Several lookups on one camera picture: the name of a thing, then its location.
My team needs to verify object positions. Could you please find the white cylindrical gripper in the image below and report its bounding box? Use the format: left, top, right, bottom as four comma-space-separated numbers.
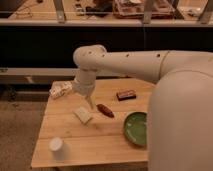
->
72, 78, 95, 109

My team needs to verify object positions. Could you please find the wooden table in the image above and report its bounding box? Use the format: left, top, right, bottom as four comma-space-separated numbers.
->
31, 78, 154, 168

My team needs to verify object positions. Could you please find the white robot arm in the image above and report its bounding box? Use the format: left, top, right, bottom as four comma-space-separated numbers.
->
73, 45, 213, 171

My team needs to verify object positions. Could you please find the long shelf ledge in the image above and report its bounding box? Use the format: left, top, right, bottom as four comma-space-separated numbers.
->
0, 19, 213, 28

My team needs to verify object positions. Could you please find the crumpled white packet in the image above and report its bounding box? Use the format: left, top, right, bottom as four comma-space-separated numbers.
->
49, 81, 72, 99

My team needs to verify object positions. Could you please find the dark brown rectangular block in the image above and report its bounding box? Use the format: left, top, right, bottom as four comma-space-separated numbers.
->
116, 90, 136, 101

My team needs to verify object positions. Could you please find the green round plate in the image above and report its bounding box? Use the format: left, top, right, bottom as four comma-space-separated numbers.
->
123, 112, 147, 147

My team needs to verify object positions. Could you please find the white paper cup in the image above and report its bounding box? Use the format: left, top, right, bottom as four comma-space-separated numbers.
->
49, 137, 66, 160

